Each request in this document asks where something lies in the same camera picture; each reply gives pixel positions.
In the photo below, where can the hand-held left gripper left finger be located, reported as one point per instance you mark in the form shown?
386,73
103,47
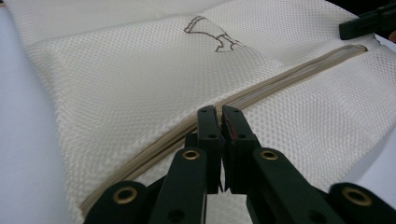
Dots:
208,140

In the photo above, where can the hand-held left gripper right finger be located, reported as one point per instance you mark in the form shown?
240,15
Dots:
239,140

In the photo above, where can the cream mesh laundry bag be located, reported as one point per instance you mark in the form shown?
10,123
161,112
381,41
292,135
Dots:
140,77

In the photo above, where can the white table mat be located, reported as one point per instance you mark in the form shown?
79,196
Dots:
21,130

